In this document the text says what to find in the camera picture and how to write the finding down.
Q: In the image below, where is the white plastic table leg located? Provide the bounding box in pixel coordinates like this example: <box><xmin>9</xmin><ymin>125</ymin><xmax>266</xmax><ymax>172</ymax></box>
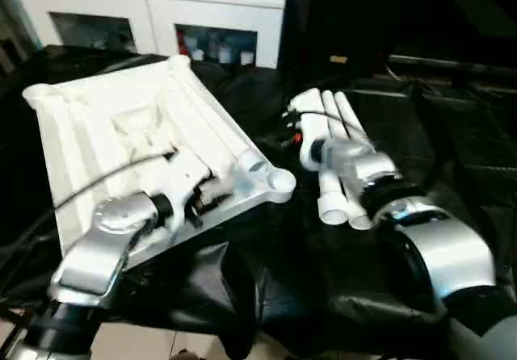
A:
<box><xmin>334</xmin><ymin>92</ymin><xmax>377</xmax><ymax>147</ymax></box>
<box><xmin>317</xmin><ymin>166</ymin><xmax>350</xmax><ymax>226</ymax></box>
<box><xmin>172</xmin><ymin>56</ymin><xmax>270</xmax><ymax>175</ymax></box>
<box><xmin>322</xmin><ymin>91</ymin><xmax>374</xmax><ymax>231</ymax></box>

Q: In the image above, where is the black work mat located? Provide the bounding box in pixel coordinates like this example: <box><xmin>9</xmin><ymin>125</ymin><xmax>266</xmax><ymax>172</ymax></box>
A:
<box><xmin>0</xmin><ymin>44</ymin><xmax>517</xmax><ymax>360</ymax></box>

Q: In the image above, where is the dark low shelf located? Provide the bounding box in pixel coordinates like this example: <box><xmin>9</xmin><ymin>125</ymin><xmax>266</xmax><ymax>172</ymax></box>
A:
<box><xmin>389</xmin><ymin>53</ymin><xmax>517</xmax><ymax>77</ymax></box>

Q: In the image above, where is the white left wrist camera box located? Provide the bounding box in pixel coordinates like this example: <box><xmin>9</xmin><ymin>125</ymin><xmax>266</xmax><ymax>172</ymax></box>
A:
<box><xmin>152</xmin><ymin>149</ymin><xmax>216</xmax><ymax>225</ymax></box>

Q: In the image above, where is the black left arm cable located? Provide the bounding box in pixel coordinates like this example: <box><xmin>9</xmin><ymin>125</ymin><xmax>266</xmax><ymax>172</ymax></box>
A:
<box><xmin>0</xmin><ymin>150</ymin><xmax>177</xmax><ymax>252</ymax></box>

